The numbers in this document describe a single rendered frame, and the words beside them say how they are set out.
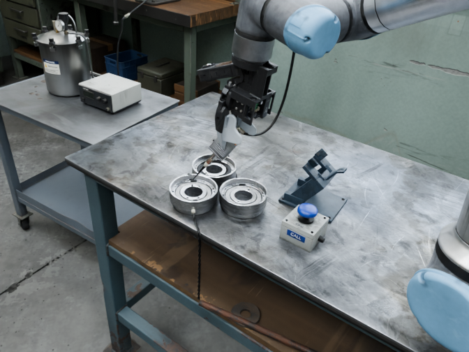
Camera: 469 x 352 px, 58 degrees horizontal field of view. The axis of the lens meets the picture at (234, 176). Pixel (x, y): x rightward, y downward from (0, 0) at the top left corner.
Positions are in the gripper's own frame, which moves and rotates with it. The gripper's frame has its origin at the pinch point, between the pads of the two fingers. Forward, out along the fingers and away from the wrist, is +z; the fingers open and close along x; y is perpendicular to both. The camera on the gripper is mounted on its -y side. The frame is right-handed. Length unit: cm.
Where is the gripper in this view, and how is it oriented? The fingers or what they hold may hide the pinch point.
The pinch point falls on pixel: (226, 139)
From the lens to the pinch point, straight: 91.7
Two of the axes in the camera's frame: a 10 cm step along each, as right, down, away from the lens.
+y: 7.8, 4.8, -3.9
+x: 6.0, -4.2, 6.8
